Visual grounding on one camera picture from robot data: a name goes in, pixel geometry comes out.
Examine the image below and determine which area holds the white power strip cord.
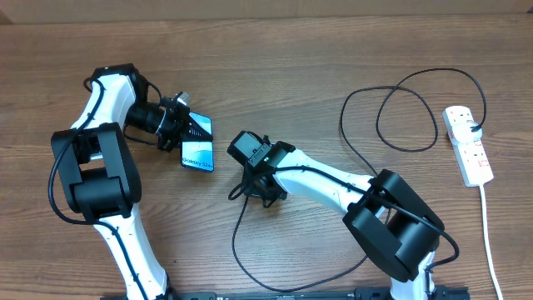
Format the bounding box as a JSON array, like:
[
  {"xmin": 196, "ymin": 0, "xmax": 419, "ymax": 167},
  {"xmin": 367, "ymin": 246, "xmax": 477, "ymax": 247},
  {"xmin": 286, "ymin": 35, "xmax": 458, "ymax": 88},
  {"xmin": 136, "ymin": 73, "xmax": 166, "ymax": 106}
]
[{"xmin": 478, "ymin": 184, "xmax": 504, "ymax": 300}]

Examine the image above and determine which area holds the white power strip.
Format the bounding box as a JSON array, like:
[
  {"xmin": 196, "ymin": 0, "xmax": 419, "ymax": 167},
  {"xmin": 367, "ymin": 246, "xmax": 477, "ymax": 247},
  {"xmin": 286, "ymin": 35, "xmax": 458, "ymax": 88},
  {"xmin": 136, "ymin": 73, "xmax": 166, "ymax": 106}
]
[{"xmin": 442, "ymin": 106, "xmax": 494, "ymax": 187}]

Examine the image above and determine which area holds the white charger plug adapter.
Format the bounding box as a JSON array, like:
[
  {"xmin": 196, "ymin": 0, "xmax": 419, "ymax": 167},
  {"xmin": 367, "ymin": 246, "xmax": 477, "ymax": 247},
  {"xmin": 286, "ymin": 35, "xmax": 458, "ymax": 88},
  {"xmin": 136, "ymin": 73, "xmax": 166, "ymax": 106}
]
[{"xmin": 449, "ymin": 122, "xmax": 483, "ymax": 145}]

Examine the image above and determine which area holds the blue Galaxy smartphone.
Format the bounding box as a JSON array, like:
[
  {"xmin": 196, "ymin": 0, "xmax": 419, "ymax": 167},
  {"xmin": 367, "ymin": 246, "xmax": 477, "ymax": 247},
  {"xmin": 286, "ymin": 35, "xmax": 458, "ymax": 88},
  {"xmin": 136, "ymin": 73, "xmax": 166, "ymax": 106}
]
[{"xmin": 180, "ymin": 111, "xmax": 215, "ymax": 173}]

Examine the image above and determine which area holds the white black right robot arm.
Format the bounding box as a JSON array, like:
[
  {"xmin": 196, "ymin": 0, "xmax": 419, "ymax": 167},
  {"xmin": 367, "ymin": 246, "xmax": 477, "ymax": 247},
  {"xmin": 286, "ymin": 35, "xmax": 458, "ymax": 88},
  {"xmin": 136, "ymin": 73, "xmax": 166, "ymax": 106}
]
[{"xmin": 227, "ymin": 131, "xmax": 444, "ymax": 299}]

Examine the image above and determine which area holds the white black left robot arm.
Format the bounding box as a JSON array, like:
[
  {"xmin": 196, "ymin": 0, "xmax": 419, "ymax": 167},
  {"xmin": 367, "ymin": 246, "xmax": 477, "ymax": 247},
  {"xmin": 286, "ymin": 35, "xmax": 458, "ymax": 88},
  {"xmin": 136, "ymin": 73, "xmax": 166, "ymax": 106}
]
[{"xmin": 48, "ymin": 63, "xmax": 215, "ymax": 299}]

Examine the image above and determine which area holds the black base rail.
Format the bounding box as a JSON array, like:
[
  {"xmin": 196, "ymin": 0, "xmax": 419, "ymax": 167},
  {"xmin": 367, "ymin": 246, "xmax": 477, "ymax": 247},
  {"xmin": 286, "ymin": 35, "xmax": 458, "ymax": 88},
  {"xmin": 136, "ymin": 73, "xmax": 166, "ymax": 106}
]
[{"xmin": 99, "ymin": 286, "xmax": 471, "ymax": 300}]

